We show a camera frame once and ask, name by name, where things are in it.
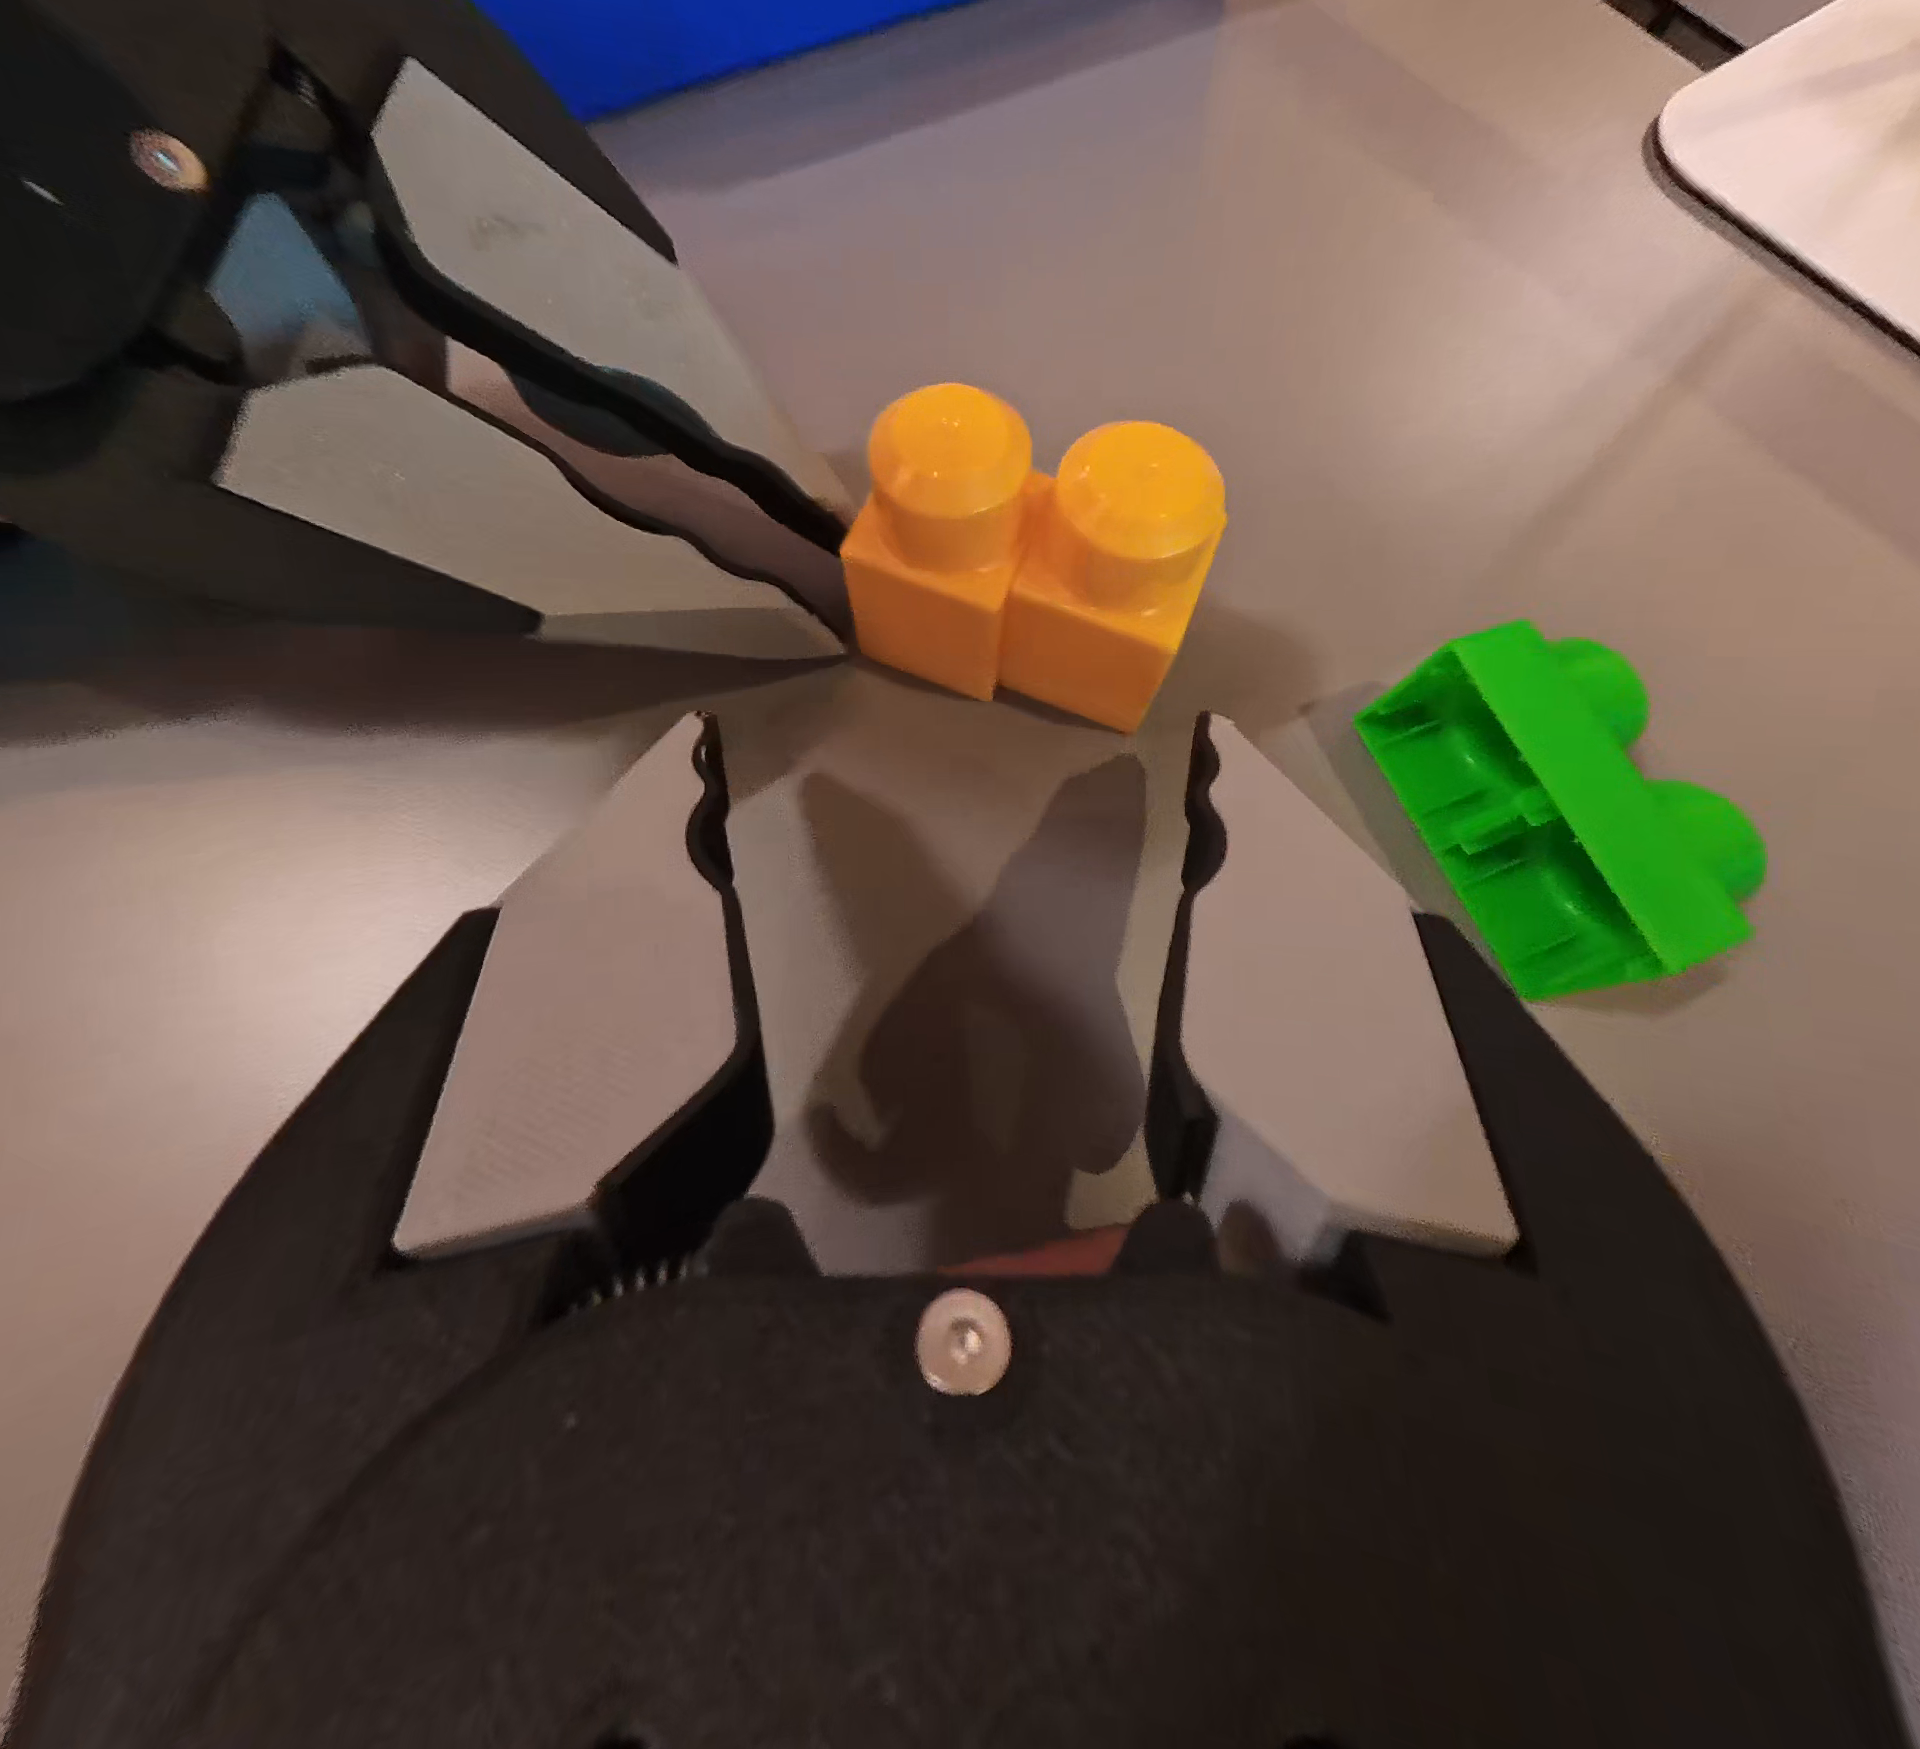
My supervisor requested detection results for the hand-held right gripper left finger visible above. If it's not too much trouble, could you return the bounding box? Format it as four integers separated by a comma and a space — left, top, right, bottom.
392, 711, 778, 1255

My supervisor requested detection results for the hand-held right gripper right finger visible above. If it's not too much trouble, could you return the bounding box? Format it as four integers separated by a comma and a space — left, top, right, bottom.
1143, 713, 1518, 1277

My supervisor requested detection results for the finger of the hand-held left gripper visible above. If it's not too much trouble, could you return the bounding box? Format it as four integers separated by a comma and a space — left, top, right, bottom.
365, 56, 856, 554
213, 358, 848, 661

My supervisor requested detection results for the green two-stud block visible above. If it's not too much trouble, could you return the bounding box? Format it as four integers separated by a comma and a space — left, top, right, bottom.
1353, 621, 1768, 1003

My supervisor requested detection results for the orange single-stud block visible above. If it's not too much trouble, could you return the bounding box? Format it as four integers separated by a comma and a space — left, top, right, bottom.
839, 381, 1052, 704
997, 417, 1228, 735

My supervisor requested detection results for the white document stand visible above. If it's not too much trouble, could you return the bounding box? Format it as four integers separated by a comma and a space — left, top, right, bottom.
1654, 0, 1920, 356

